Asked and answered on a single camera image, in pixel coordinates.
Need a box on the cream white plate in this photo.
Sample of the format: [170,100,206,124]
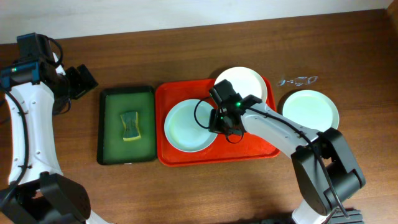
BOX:
[215,67,267,102]

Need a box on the light blue plate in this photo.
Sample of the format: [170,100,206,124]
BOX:
[164,99,217,153]

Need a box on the yellow green sponge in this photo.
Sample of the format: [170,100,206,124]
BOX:
[121,111,141,141]

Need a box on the light green plate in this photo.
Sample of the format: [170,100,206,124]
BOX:
[282,90,340,132]

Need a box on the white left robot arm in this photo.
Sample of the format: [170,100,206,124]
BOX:
[1,62,105,223]

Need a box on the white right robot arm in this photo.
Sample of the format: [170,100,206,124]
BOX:
[208,92,366,224]

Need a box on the red plastic tray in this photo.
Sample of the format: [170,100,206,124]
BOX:
[155,79,279,167]

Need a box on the dark green tray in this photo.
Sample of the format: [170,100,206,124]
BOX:
[97,85,157,166]

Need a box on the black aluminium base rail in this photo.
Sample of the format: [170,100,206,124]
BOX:
[249,209,364,224]

